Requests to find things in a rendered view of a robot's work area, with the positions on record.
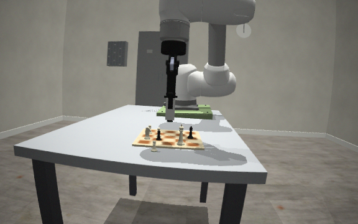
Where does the wooden chessboard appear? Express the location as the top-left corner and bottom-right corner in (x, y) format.
(132, 129), (204, 150)

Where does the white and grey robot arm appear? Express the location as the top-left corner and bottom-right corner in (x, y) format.
(159, 0), (255, 110)

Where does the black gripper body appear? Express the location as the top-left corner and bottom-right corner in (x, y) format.
(161, 40), (186, 63)

